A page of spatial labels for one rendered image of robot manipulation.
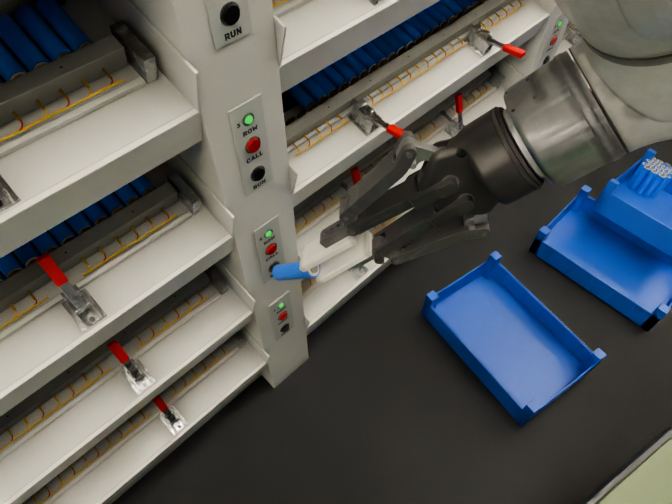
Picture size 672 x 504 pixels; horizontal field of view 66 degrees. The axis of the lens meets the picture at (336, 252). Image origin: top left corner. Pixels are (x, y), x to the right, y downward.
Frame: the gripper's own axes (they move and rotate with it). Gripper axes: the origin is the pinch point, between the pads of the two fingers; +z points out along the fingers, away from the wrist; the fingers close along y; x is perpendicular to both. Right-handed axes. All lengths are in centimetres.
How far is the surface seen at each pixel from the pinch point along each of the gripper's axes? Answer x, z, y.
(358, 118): -27.5, -0.1, -3.3
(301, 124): -23.3, 4.4, 2.9
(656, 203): -62, -26, -87
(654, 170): -67, -29, -81
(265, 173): -11.6, 6.0, 5.9
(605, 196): -54, -18, -68
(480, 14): -51, -18, -13
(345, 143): -24.2, 2.4, -3.6
